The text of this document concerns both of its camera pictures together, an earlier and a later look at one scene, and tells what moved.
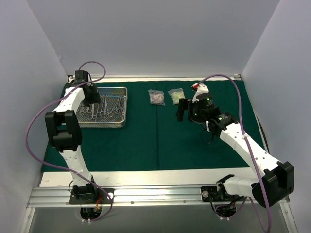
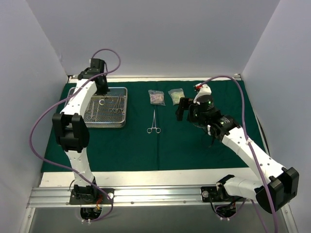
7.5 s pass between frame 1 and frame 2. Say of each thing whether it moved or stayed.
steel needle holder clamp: moved
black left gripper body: moved
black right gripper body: stayed
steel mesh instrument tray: stayed
